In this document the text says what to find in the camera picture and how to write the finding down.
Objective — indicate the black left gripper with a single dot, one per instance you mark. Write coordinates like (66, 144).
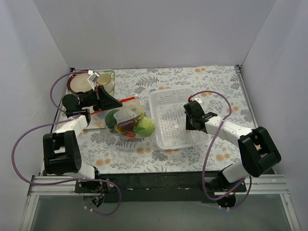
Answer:
(98, 97)

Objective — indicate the floral serving tray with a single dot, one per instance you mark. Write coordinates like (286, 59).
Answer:
(86, 111)

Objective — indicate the cream mug black handle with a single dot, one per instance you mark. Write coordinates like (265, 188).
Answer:
(106, 81)

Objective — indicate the fake green cabbage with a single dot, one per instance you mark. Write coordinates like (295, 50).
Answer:
(145, 127)

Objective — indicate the red rimmed cream plate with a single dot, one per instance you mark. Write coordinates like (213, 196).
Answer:
(78, 83)

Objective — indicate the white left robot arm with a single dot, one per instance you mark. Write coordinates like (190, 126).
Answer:
(62, 155)

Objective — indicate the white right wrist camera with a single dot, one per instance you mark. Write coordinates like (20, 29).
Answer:
(191, 98)

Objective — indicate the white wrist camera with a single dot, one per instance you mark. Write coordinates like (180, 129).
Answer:
(92, 79)
(191, 98)

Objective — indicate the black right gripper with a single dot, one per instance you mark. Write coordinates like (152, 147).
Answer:
(190, 118)

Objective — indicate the white plastic mesh basket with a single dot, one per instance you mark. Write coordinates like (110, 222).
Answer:
(167, 111)

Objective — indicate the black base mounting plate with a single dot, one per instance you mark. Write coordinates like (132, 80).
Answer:
(111, 196)

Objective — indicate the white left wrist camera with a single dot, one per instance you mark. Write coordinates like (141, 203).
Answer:
(92, 79)

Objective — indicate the floral table mat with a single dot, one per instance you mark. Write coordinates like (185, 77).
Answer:
(221, 92)

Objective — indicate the fake green pepper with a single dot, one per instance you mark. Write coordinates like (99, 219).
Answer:
(109, 119)

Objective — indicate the aluminium frame rail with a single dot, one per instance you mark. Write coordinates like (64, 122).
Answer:
(266, 184)

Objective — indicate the clear zip top bag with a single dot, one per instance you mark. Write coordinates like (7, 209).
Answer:
(127, 117)

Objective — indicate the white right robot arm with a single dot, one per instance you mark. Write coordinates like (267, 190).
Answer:
(257, 149)

